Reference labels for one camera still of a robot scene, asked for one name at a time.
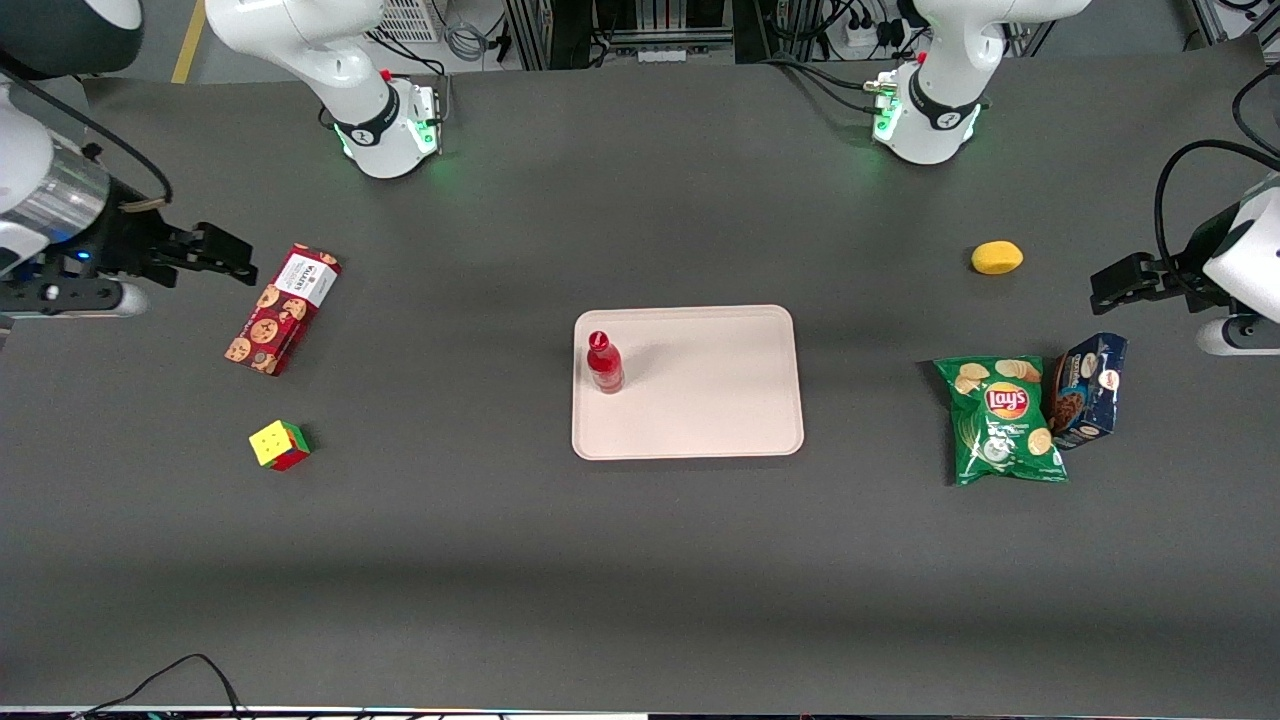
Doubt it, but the grey coiled cable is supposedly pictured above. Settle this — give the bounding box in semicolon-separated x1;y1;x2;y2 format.
443;18;493;63

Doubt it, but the yellow lemon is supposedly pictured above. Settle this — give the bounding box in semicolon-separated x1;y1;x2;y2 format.
971;240;1025;276

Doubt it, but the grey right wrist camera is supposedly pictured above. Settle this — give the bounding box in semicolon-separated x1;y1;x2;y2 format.
0;279;150;320

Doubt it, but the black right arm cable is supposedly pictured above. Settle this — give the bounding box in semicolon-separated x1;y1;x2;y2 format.
0;50;174;213

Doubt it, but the dark grey table mat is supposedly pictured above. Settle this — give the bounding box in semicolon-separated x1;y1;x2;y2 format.
0;38;1280;716

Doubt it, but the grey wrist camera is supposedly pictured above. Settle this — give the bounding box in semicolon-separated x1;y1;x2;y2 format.
1196;314;1280;358
0;279;150;320

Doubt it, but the black arm base cable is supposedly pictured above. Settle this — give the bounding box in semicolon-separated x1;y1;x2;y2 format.
760;55;893;116

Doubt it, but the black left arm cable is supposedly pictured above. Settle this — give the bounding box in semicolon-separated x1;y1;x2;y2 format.
1154;62;1280;301

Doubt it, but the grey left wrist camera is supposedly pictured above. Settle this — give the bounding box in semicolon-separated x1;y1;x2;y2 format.
1196;314;1280;358

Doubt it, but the colourful puzzle cube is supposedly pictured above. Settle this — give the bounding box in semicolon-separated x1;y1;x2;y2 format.
248;419;312;473

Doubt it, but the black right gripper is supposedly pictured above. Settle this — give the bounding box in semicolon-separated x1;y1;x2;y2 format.
84;203;259;290

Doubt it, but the blue cookie box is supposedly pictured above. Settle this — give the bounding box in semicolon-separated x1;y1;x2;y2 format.
1046;332;1129;451

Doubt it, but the red cookie box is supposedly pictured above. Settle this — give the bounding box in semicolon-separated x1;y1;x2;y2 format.
224;243;343;378

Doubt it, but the white power strip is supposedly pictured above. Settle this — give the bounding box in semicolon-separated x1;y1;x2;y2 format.
843;10;903;53

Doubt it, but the green Lays chips bag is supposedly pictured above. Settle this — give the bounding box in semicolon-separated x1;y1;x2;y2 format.
933;356;1070;488

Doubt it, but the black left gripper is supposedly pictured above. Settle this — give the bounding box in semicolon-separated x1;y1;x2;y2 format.
1090;205;1247;317

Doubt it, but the red coke bottle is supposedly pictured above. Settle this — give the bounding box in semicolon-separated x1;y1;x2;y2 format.
586;330;626;395

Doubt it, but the pale pink plastic tray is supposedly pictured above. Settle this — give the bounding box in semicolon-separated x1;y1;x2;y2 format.
571;305;805;462

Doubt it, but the thin black loose cable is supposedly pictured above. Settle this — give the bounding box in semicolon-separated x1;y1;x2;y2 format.
70;654;247;720

